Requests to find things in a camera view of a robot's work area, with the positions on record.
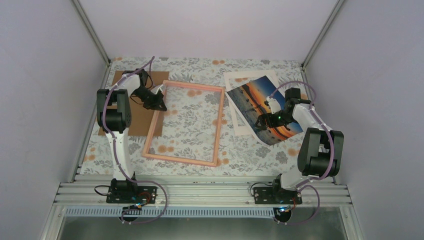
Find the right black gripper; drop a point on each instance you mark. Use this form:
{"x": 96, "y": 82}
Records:
{"x": 262, "y": 117}

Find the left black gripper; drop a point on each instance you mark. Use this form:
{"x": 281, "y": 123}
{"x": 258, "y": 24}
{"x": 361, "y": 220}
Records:
{"x": 155, "y": 104}

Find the pink photo frame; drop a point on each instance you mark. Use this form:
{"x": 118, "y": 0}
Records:
{"x": 189, "y": 131}

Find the sunset photo print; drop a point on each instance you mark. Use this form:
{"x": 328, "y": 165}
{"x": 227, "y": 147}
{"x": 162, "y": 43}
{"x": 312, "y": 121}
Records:
{"x": 270, "y": 136}

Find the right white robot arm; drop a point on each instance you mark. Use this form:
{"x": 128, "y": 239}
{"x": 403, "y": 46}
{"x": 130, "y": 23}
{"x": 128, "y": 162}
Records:
{"x": 320, "y": 153}

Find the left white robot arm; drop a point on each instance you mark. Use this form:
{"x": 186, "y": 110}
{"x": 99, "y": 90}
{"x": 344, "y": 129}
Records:
{"x": 114, "y": 117}

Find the brown cardboard backing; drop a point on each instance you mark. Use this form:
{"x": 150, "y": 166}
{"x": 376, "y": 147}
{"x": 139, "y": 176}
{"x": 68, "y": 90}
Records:
{"x": 141, "y": 118}

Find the white mat board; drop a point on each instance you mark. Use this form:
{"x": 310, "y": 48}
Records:
{"x": 239, "y": 91}

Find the floral table cloth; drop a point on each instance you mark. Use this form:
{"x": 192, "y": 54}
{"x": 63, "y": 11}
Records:
{"x": 238, "y": 155}

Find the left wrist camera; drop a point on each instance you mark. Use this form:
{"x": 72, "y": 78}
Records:
{"x": 158, "y": 89}

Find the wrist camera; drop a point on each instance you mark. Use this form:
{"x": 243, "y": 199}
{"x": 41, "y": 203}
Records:
{"x": 158, "y": 89}
{"x": 272, "y": 104}

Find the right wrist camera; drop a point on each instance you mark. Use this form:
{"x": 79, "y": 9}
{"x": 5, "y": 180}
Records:
{"x": 272, "y": 104}

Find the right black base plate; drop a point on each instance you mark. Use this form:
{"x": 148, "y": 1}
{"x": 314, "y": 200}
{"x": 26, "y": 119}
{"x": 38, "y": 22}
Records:
{"x": 268, "y": 196}

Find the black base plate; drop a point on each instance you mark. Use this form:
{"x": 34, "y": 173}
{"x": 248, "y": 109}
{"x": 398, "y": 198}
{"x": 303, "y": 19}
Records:
{"x": 140, "y": 195}
{"x": 268, "y": 196}

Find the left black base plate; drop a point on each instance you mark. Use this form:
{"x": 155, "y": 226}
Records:
{"x": 140, "y": 195}

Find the left aluminium corner post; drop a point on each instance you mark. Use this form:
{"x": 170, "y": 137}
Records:
{"x": 91, "y": 31}

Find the aluminium corner post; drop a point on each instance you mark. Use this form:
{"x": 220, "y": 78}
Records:
{"x": 322, "y": 33}
{"x": 91, "y": 31}

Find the grey slotted cable duct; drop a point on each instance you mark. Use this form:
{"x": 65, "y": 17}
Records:
{"x": 176, "y": 212}

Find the aluminium rail base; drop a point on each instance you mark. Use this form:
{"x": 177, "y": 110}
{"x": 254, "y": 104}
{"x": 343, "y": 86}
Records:
{"x": 200, "y": 191}

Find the right aluminium corner post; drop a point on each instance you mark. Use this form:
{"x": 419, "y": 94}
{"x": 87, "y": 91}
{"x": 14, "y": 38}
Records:
{"x": 322, "y": 33}

